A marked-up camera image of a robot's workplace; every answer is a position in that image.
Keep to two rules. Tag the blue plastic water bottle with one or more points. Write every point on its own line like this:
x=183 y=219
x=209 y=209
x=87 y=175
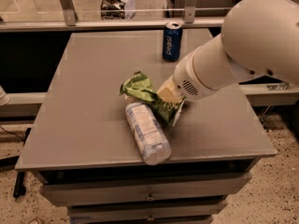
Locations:
x=149 y=136

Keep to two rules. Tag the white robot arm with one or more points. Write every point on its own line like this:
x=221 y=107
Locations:
x=258 y=38

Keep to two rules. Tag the green jalapeno chip bag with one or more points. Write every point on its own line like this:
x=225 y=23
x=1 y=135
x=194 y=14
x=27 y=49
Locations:
x=140 y=87

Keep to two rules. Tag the blue soda can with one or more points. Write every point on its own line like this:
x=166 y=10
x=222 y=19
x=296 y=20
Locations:
x=172 y=41

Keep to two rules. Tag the grey drawer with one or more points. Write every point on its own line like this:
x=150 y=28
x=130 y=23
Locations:
x=140 y=190
x=117 y=213

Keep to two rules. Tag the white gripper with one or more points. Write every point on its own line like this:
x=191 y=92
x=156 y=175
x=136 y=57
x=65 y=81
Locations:
x=185 y=79

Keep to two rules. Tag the metal railing frame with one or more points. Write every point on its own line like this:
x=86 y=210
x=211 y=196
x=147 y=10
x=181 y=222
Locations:
x=87 y=15

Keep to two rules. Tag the top grey drawer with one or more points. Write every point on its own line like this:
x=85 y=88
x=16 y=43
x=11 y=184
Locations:
x=140 y=190

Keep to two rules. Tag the grey drawer cabinet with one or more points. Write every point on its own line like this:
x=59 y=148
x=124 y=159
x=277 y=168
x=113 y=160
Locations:
x=109 y=159

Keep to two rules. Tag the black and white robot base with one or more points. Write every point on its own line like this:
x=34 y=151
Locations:
x=117 y=3

